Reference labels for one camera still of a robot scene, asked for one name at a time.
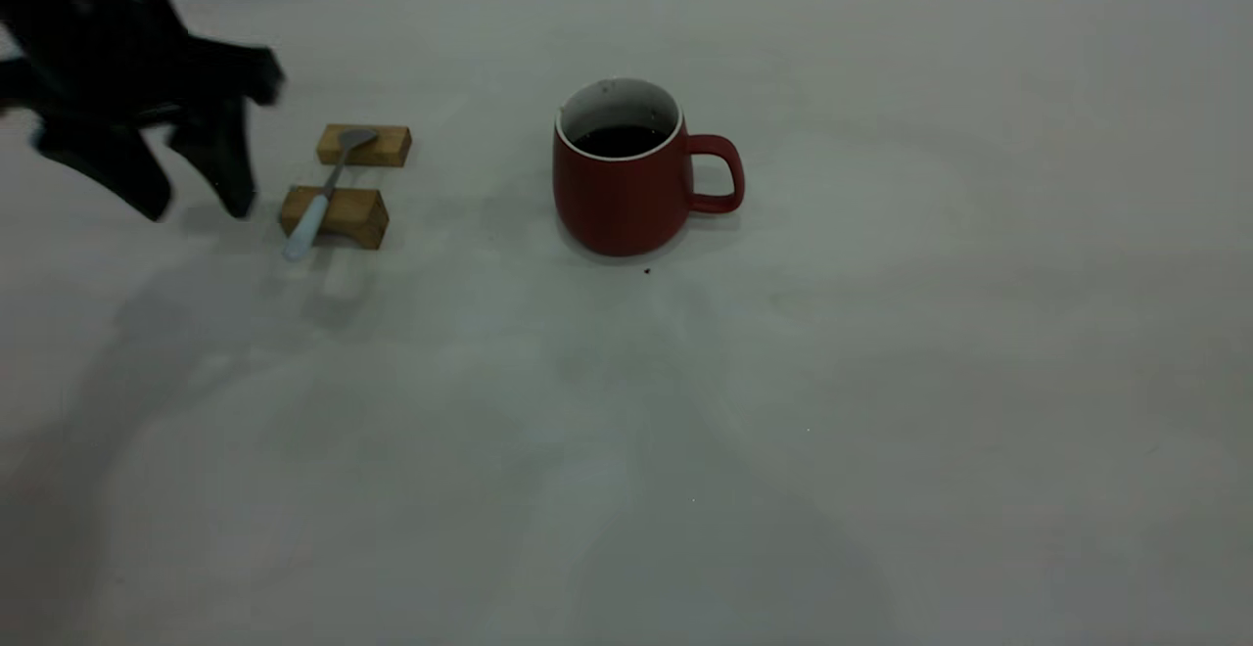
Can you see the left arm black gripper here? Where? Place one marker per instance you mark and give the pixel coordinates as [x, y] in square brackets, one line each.
[108, 49]

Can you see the red ceramic mug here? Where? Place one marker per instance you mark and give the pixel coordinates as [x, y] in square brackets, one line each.
[617, 206]

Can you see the arched wooden block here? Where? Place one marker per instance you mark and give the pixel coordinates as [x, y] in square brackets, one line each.
[362, 215]

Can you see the flat rectangular wooden block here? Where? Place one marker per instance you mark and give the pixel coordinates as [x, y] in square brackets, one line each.
[392, 147]

